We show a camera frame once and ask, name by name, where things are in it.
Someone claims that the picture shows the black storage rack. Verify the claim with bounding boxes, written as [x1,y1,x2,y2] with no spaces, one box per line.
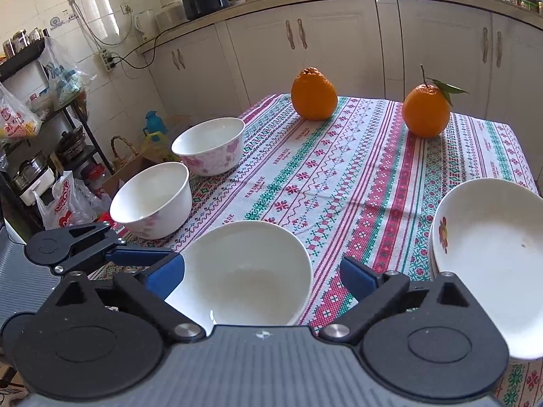
[0,38,115,230]

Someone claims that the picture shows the red print plastic bag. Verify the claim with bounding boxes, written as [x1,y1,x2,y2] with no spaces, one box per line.
[0,82,43,142]

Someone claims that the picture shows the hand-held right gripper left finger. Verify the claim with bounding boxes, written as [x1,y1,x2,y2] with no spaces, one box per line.
[51,252,207,344]

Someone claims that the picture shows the black cooking pot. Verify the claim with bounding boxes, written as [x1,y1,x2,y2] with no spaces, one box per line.
[55,126,88,164]

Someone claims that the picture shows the blue print plastic bag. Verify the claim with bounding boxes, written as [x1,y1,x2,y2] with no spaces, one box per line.
[38,36,96,106]

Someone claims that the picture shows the black power cable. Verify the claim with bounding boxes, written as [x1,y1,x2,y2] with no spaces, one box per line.
[108,19,189,71]

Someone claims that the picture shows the orange fruit with leaf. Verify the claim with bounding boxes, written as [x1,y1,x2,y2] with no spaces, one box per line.
[401,65,469,138]

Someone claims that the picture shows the red and white plastic bag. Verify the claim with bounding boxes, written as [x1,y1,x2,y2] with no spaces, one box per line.
[34,172,111,230]

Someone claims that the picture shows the plain white bowl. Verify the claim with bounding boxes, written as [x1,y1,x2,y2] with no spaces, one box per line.
[163,220,314,335]

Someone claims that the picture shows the white kitchen appliance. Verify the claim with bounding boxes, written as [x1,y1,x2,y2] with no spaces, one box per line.
[155,2,187,30]

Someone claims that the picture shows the bumpy orange fruit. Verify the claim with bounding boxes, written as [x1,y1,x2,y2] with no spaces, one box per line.
[291,67,339,121]

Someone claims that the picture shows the white electric kettle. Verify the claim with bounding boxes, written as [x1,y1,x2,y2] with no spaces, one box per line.
[135,9,157,43]

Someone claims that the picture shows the wicker basket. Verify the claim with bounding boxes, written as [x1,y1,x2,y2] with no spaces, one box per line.
[111,136,141,174]

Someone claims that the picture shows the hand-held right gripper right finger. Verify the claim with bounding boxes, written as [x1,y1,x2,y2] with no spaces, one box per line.
[319,256,482,344]

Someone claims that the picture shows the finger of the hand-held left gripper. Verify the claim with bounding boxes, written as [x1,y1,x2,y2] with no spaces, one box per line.
[53,221,176,276]

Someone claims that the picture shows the steel cooker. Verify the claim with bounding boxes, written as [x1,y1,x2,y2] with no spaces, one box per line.
[11,153,58,204]

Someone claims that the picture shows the patterned striped tablecloth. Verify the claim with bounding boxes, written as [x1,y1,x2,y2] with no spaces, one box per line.
[87,93,543,407]

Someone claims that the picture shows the white bowl pink flowers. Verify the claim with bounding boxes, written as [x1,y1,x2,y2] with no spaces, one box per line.
[109,162,190,240]
[171,117,247,176]

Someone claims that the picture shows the cardboard box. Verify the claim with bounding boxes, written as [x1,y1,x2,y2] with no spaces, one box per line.
[102,153,170,196]

